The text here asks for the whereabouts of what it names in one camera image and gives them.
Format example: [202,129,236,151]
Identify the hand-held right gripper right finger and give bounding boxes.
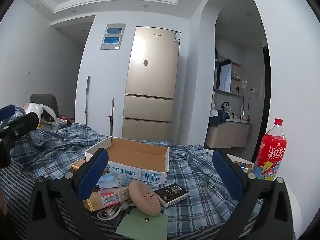
[212,149,294,240]

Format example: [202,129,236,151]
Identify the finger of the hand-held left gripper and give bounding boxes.
[0,104,16,122]
[0,112,40,140]

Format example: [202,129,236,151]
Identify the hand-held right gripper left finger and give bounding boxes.
[26,148,109,240]

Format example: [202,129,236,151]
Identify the blue wet wipes packet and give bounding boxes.
[97,172,129,188]

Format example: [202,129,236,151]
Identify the gold cigarette pack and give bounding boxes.
[82,186,133,212]

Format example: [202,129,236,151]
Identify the white cardboard box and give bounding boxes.
[85,137,170,184]

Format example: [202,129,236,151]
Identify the round beige perforated disc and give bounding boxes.
[128,180,162,216]

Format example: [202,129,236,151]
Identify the black tissue pack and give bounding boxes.
[154,184,188,208]

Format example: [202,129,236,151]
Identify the green paper pad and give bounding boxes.
[115,207,167,240]

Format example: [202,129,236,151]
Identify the gold and blue carton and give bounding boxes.
[72,161,87,173]

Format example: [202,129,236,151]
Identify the gold and blue small box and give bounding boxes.
[235,161,254,174]

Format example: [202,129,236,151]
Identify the white plastic bag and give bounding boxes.
[25,102,59,130]

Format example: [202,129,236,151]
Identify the grey chair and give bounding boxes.
[30,94,59,118]

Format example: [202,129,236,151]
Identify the blue plaid shirt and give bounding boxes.
[10,105,253,240]

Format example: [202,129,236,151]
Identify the striped grey cloth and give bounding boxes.
[0,160,84,240]

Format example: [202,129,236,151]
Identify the beige vanity cabinet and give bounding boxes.
[205,119,251,148]

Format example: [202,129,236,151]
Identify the red soda bottle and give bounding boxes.
[251,118,287,181]

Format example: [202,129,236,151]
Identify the dark blue cloth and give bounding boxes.
[209,110,230,127]

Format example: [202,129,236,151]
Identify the gold refrigerator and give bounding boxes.
[122,26,181,140]

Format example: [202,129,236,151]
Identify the white charging cable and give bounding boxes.
[97,200,135,221]

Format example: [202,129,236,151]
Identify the grey mop handle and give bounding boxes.
[85,76,91,125]

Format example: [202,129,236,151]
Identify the wall mirror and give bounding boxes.
[215,59,232,92]

